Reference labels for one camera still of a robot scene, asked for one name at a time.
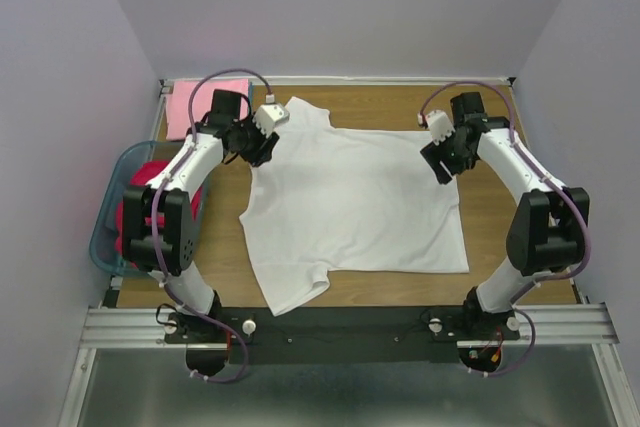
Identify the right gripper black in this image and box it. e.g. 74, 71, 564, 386
419, 126, 479, 184

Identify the white t-shirt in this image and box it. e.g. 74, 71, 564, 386
240, 97, 469, 316

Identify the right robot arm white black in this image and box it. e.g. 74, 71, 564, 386
418, 92, 591, 341

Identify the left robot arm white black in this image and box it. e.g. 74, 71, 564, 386
121, 90, 289, 342

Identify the folded teal t-shirt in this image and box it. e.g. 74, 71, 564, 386
247, 81, 254, 110

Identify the folded pink t-shirt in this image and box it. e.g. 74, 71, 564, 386
166, 78, 251, 141

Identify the red t-shirt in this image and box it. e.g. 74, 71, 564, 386
114, 160, 205, 260

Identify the blue plastic basket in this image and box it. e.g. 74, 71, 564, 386
89, 140, 209, 278

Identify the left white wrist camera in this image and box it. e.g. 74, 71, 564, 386
253, 103, 290, 137

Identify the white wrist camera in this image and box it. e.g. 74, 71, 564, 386
417, 109, 455, 145
253, 103, 290, 137

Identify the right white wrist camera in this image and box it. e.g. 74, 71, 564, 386
417, 109, 455, 145

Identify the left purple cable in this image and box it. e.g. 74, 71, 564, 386
149, 68, 275, 385

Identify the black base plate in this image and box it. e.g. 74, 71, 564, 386
156, 306, 520, 375

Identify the aluminium frame rail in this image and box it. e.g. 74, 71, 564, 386
58, 304, 639, 426

